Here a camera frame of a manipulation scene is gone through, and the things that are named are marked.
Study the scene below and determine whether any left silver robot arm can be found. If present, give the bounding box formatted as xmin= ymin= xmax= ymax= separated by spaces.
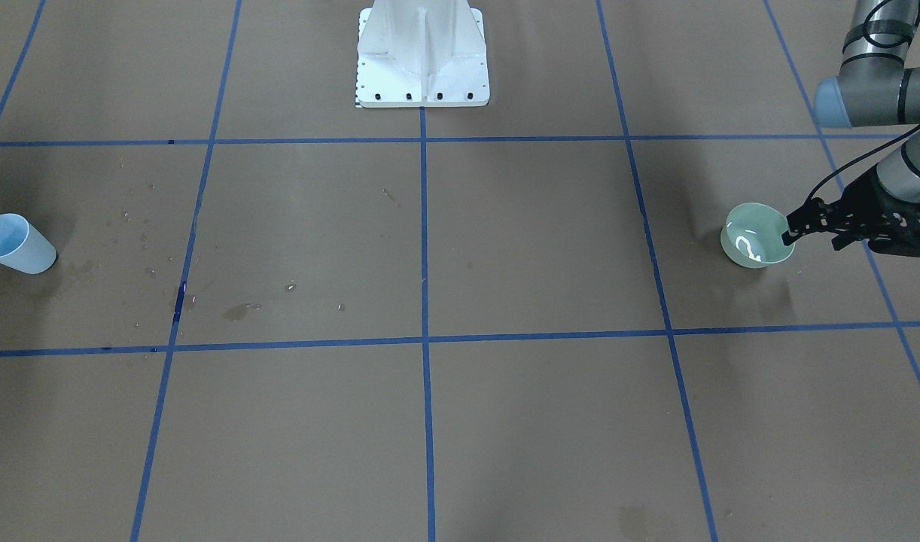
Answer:
xmin=781 ymin=1 xmax=920 ymax=257

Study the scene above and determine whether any mint green bowl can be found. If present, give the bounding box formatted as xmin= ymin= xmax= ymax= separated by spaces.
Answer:
xmin=720 ymin=202 xmax=795 ymax=269

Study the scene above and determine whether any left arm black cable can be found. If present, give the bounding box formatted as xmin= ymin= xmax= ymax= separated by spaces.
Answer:
xmin=803 ymin=105 xmax=920 ymax=219

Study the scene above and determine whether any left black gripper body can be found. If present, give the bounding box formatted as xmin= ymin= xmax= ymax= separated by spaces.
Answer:
xmin=831 ymin=169 xmax=920 ymax=257

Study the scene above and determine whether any light blue plastic cup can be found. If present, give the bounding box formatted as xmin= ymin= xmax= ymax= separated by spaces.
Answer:
xmin=0 ymin=213 xmax=57 ymax=275

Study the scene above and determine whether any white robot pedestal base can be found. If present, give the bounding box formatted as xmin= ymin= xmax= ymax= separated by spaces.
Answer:
xmin=355 ymin=1 xmax=491 ymax=108

